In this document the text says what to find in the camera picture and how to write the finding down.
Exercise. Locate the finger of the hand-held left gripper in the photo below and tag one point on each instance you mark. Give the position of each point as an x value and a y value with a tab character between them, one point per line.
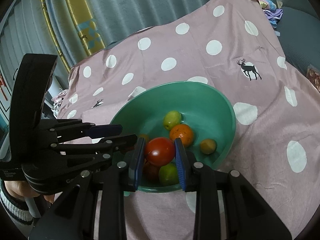
125	142
107	130

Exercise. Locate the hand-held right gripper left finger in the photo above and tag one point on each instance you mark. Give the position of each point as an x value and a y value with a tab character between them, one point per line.
138	165

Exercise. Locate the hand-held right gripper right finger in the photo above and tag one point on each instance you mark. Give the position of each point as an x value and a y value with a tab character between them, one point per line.
180	165

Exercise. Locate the green round fruit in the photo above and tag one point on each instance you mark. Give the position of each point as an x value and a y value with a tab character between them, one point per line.
172	119
168	173

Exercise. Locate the red tomato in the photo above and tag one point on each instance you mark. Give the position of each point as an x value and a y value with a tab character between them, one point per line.
160	151

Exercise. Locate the orange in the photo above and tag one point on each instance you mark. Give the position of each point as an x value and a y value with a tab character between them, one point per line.
181	135

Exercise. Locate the small yellow fruit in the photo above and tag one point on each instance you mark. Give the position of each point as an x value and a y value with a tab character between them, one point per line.
208	146

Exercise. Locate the green plastic bowl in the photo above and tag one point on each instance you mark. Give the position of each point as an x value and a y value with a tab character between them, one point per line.
200	100

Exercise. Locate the person's left forearm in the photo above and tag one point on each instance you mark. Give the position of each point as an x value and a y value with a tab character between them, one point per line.
15	211

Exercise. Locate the person's left hand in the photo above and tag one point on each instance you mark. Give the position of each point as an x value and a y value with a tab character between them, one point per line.
15	188

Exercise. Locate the red hanging ornament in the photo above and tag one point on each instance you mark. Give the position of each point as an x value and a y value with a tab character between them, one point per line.
2	85

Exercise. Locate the pink white crumpled cloth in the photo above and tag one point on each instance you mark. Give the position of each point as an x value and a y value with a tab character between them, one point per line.
58	100

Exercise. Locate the pink polka-dot blanket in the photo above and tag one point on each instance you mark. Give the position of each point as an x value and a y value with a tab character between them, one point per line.
200	55

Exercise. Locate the clear packet of dried petals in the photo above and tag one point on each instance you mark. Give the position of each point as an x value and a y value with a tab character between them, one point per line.
314	76

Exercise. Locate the grey ribbed sofa cushion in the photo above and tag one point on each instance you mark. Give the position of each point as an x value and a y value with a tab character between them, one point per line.
300	30

